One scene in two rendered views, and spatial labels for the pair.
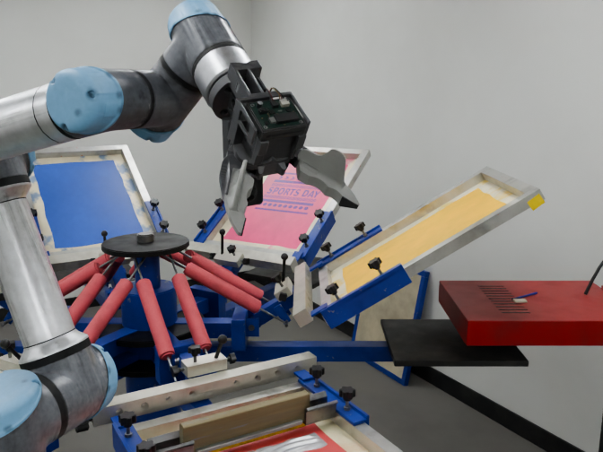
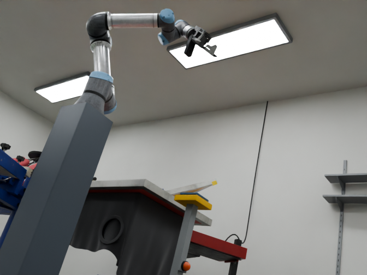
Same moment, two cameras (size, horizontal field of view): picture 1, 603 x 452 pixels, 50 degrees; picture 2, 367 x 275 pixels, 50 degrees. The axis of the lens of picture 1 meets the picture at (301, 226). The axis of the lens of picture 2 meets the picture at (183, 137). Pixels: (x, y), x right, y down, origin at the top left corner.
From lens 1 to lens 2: 1.77 m
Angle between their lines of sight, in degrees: 40
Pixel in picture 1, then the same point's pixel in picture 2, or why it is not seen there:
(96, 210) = not seen: outside the picture
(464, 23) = (176, 166)
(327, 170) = (211, 49)
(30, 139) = (147, 21)
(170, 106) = (174, 34)
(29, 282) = (107, 66)
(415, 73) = not seen: hidden behind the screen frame
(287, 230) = not seen: hidden behind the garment
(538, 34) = (207, 172)
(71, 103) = (167, 13)
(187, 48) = (182, 24)
